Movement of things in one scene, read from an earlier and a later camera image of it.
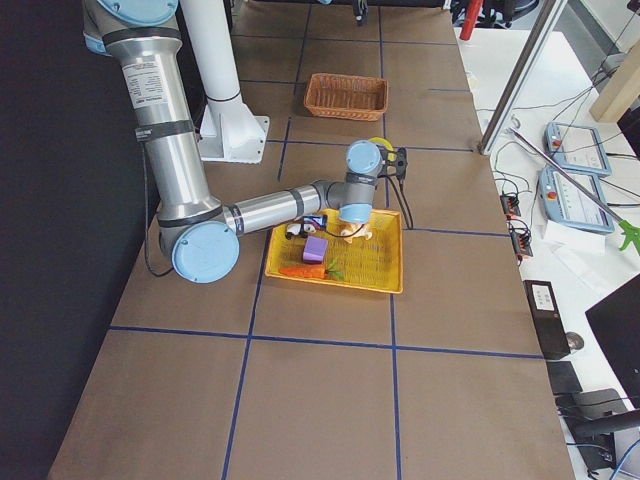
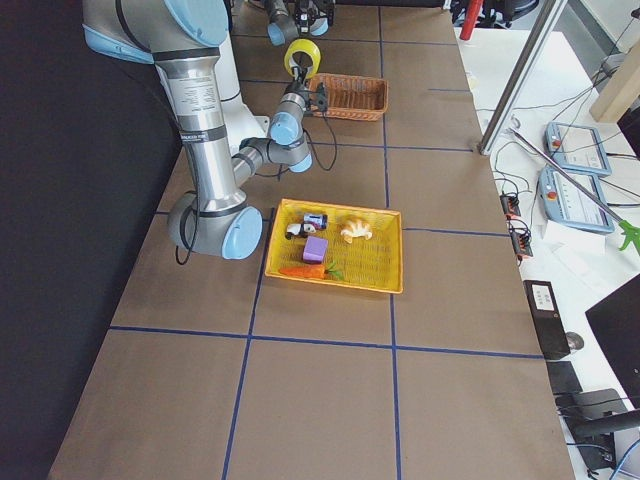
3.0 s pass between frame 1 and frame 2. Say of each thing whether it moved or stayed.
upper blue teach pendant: stayed
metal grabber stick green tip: stayed
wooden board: stayed
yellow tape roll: moved
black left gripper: moved
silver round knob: stayed
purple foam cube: stayed
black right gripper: moved
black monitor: stayed
